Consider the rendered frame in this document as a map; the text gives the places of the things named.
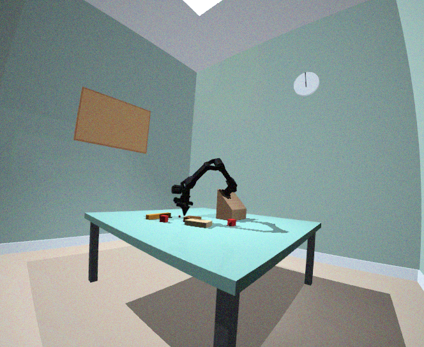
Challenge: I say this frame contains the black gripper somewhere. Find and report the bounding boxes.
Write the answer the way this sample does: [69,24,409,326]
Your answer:
[176,194,193,216]

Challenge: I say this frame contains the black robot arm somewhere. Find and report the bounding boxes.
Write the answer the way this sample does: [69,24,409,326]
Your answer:
[172,158,238,196]

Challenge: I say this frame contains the orange long bar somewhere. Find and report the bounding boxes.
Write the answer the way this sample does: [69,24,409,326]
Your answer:
[146,212,171,220]

